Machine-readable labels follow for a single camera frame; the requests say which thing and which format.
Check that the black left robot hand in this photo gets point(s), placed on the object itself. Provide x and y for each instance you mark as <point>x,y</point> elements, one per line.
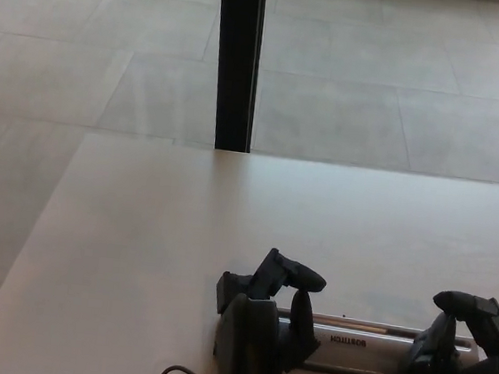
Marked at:
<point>252,334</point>

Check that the silver Bostitch hole punch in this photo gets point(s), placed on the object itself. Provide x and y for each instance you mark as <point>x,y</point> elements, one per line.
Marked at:
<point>349,338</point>

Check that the black vertical post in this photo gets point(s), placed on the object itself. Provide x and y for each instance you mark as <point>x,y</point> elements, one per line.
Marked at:
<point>238,61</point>

